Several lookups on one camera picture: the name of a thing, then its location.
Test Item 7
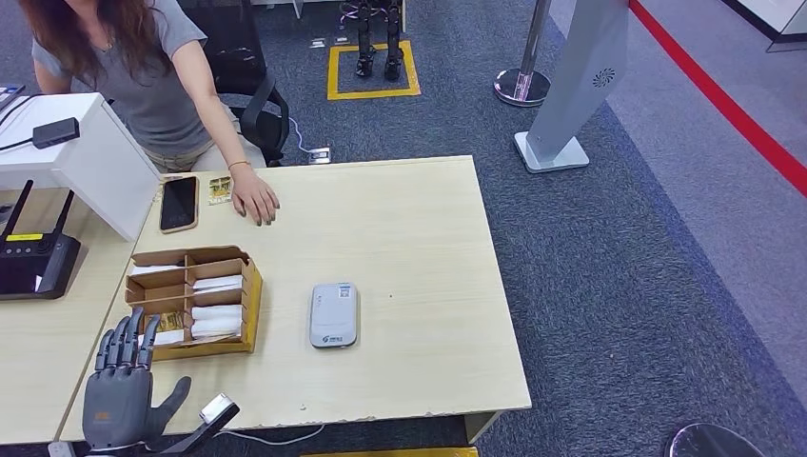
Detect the person's left hand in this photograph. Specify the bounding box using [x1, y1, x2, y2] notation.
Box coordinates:
[229, 165, 282, 227]

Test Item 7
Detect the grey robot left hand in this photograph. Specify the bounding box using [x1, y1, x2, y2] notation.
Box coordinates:
[82, 307, 192, 452]

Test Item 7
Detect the wooden card organizer box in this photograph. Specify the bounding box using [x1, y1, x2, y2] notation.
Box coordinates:
[124, 245, 265, 364]

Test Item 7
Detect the grey card reader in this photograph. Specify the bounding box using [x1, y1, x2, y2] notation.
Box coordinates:
[307, 282, 361, 350]

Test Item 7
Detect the person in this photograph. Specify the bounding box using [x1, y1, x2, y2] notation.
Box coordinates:
[17, 0, 282, 227]

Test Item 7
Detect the black smartphone brown case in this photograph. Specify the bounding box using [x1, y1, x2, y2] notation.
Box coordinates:
[158, 175, 201, 235]

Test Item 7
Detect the black office chair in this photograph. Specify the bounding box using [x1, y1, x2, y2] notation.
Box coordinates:
[179, 0, 291, 168]

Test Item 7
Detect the black router with antennas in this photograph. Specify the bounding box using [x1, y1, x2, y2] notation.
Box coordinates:
[0, 179, 83, 302]

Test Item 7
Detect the white desk riser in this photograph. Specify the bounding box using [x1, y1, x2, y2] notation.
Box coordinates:
[0, 92, 163, 244]

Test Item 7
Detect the small black box device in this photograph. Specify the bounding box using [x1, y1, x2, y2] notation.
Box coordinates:
[31, 117, 82, 150]

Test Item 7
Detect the dark laptop corner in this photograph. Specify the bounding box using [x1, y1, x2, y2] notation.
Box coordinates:
[0, 84, 27, 113]

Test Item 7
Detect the pale desk leg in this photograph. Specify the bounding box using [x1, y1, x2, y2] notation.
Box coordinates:
[464, 410, 504, 447]

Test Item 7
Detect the grey standing kiosk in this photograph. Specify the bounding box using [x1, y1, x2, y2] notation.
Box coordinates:
[513, 0, 630, 174]

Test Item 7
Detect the chrome round base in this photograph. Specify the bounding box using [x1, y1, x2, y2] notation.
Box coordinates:
[664, 424, 767, 457]

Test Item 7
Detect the white display plinth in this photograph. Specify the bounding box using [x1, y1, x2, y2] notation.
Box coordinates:
[720, 0, 807, 55]

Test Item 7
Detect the white socket cable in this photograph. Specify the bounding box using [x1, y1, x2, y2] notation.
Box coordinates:
[288, 115, 315, 154]

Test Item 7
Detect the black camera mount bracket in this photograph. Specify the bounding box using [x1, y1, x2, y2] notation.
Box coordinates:
[148, 403, 242, 457]

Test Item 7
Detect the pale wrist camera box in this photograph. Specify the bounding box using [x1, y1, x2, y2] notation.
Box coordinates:
[199, 392, 236, 425]

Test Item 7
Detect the white cable under desk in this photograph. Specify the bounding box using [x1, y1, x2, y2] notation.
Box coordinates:
[217, 424, 325, 447]

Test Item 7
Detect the chrome stanchion post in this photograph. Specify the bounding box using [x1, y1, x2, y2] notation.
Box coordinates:
[493, 0, 553, 108]

